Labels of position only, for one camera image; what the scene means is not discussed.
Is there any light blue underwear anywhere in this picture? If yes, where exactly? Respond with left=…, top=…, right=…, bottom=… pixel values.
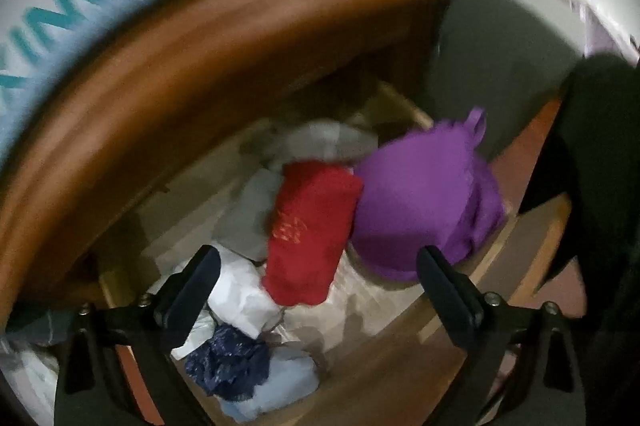
left=217, top=346, right=320, bottom=424

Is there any purple bra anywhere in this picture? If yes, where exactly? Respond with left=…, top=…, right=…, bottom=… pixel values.
left=350, top=108, right=506, bottom=282

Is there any red underwear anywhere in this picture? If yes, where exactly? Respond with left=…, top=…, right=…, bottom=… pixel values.
left=262, top=160, right=363, bottom=307

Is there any dark navy lace underwear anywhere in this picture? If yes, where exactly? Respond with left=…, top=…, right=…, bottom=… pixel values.
left=184, top=324, right=270, bottom=402

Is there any white folded underwear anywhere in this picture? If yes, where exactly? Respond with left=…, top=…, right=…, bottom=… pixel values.
left=171, top=242, right=283, bottom=361

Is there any wooden drawer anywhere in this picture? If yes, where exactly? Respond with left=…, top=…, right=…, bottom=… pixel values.
left=94, top=90, right=585, bottom=425

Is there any light grey patterned underwear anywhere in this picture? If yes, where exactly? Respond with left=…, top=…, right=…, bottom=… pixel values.
left=213, top=168, right=283, bottom=262

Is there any white floral bedsheet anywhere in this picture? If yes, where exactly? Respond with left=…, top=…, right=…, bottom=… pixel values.
left=1, top=338, right=58, bottom=426

